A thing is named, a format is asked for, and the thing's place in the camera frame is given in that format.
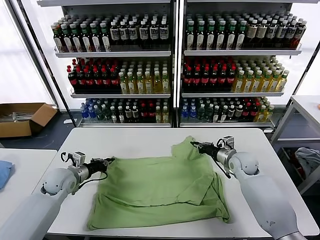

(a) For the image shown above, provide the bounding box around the black slanted pole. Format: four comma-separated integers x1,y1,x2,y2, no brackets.
15,0,75,128
294,43,320,97

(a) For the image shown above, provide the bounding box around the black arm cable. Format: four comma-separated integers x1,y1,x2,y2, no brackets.
72,171,109,196
212,156,232,180

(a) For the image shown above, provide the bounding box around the black left camera cable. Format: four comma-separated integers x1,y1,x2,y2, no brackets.
60,151,75,164

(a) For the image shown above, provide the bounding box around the dark green bottle white cap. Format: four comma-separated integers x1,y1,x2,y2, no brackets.
95,103,104,121
196,103,205,121
102,103,111,122
204,103,213,121

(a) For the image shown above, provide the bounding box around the dark bottle beige label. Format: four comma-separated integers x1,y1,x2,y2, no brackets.
244,20,258,49
254,20,268,49

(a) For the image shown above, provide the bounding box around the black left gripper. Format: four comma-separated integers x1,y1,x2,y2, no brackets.
86,157,116,176

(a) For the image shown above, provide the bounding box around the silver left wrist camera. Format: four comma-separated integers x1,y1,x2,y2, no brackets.
72,151,86,167

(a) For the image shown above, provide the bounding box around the open cardboard box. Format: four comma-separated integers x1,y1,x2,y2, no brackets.
0,102,58,138

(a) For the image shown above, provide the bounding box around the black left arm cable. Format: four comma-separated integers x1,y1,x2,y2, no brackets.
72,171,109,196

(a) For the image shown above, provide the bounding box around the white metal frame side table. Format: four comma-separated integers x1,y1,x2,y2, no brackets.
269,94,320,195

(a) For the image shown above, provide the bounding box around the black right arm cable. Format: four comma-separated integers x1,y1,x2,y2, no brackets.
212,156,232,180

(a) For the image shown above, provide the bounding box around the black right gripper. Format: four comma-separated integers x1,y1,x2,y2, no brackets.
190,141,221,157

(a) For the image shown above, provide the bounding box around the blue folded cloth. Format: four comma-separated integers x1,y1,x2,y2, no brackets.
0,159,16,191

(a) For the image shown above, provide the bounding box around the red fabric item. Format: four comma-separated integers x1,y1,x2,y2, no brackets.
287,148,305,175

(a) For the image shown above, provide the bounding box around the green polo shirt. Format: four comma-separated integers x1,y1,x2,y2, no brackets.
86,135,231,231

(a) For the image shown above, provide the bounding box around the cola bottle red cap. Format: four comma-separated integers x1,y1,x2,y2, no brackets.
92,67,103,93
100,67,111,93
74,67,86,93
199,66,210,91
182,66,193,91
208,66,218,91
225,66,236,91
241,101,251,119
83,67,95,93
191,66,201,91
249,101,259,119
217,66,227,91
109,67,120,93
146,102,155,122
66,68,78,93
139,102,148,122

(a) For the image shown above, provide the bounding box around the clear plastic packaging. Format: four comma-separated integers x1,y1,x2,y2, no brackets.
0,111,35,123

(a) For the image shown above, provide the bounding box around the dark bottle blue white label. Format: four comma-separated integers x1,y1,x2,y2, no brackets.
148,20,159,51
158,20,169,51
118,20,130,51
127,20,138,51
274,20,288,49
264,20,278,49
109,21,121,51
291,20,307,49
138,20,149,51
283,21,297,49

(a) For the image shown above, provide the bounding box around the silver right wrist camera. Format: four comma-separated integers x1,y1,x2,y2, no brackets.
222,136,236,151

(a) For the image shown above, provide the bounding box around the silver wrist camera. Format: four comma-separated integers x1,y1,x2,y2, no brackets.
72,151,86,167
222,136,236,151

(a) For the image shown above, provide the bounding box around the grey crumpled cloth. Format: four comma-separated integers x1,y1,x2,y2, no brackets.
294,146,320,180

